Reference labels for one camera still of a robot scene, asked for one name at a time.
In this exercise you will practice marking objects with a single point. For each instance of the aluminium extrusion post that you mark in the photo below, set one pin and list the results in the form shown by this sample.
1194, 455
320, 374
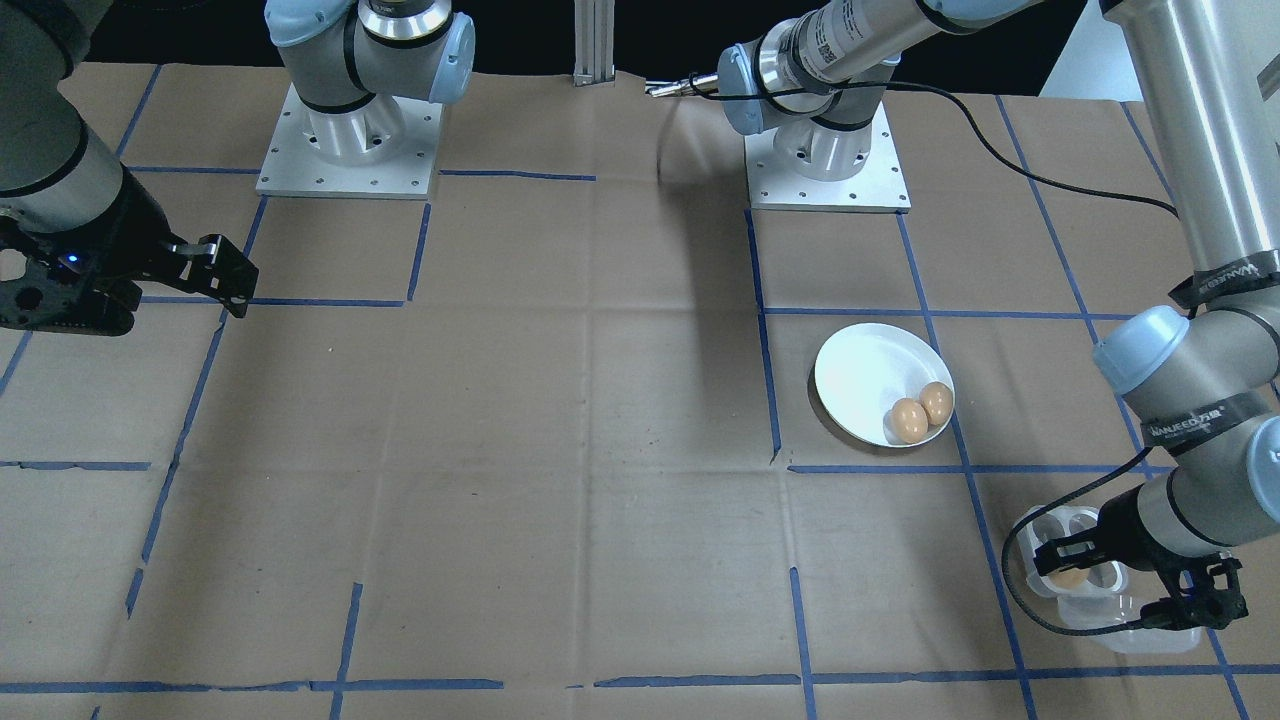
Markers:
594, 40

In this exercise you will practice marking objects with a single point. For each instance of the clear plastic egg carton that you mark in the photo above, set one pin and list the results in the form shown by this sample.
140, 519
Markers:
1140, 640

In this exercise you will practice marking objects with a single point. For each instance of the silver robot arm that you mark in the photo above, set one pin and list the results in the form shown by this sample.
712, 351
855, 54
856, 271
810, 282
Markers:
850, 40
390, 60

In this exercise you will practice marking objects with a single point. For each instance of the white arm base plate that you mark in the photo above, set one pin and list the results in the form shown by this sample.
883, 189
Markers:
290, 185
880, 195

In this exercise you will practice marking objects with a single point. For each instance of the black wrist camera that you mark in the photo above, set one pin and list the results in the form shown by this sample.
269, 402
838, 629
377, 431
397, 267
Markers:
70, 310

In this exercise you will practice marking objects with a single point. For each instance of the brown egg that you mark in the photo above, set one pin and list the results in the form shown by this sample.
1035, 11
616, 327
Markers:
908, 421
938, 403
1070, 578

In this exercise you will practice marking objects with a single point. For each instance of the white round plate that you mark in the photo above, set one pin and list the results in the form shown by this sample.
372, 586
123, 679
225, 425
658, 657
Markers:
860, 375

